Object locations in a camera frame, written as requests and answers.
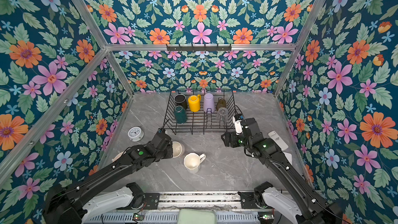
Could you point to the yellow mug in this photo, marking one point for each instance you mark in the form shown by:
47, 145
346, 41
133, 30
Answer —
194, 102

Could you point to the green cloth pad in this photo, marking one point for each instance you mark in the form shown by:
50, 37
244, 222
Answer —
192, 216

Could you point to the white mug front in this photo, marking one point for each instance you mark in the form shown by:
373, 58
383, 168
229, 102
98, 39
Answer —
193, 161

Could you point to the clear glass cup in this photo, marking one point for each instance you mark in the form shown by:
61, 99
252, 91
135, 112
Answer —
222, 114

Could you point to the lilac plastic cup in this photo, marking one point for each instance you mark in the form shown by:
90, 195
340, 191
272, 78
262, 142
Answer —
209, 104

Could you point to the pink round clock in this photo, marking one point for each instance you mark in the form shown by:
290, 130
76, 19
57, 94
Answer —
117, 156

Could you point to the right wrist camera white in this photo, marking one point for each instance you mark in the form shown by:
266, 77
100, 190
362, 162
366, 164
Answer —
237, 123

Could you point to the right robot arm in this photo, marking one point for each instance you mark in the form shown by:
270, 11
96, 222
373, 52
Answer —
305, 206

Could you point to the black wall hook rail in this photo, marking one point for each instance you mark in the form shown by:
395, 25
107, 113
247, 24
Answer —
194, 48

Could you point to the green mug white inside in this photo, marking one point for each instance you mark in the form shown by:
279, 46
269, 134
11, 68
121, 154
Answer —
180, 114

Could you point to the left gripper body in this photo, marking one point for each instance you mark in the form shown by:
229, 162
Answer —
164, 154

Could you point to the olive glass cup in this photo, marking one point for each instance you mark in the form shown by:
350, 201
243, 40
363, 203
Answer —
221, 104

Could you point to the small white alarm clock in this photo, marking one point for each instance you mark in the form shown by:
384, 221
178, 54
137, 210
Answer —
135, 134

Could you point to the white flat box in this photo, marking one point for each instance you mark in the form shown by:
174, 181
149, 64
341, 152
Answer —
288, 156

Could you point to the black wire dish rack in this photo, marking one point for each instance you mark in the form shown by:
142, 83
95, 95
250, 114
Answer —
200, 122

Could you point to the white remote control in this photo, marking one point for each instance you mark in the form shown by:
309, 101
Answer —
278, 140

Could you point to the black mug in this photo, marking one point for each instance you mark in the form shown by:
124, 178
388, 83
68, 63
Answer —
181, 100

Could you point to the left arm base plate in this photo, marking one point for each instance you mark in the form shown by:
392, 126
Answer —
148, 201

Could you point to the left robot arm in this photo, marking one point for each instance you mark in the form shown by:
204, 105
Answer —
65, 205

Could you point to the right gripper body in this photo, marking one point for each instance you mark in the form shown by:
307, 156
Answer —
237, 140

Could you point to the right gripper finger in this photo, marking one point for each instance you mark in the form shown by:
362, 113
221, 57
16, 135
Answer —
226, 134
226, 141

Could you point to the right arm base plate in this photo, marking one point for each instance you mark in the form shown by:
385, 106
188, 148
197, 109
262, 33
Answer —
248, 201

